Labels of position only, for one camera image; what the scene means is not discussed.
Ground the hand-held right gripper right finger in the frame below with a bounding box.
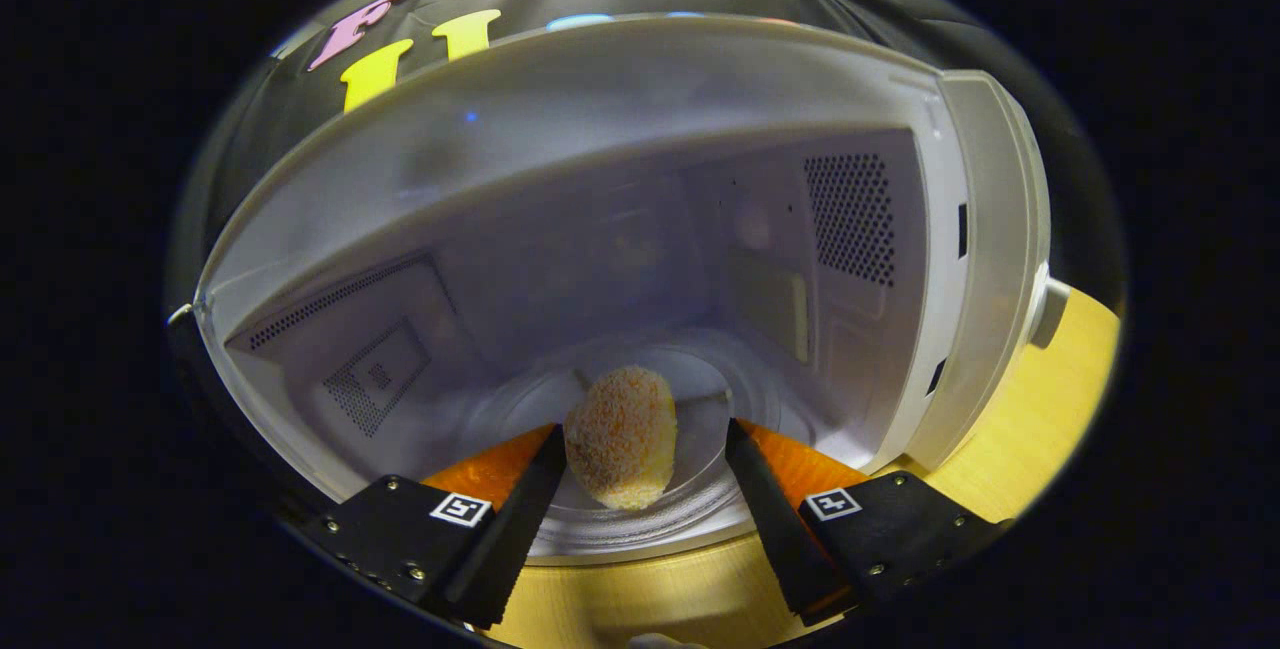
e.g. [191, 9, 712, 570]
[725, 417, 1011, 628]

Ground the round sugared donut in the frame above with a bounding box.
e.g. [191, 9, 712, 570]
[563, 365, 679, 512]

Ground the white microwave oven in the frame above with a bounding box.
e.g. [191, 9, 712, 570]
[165, 14, 1071, 570]

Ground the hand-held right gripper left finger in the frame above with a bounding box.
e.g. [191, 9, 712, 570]
[300, 424, 569, 630]

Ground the glass microwave turntable plate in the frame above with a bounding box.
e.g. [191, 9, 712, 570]
[460, 344, 791, 542]

